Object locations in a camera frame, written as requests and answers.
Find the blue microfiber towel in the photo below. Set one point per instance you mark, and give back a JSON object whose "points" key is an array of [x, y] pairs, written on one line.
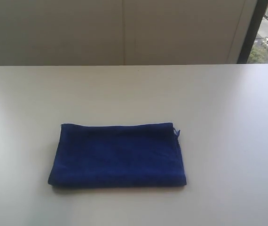
{"points": [[118, 157]]}

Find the dark window frame post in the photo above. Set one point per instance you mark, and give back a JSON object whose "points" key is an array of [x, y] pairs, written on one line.
{"points": [[253, 28]]}

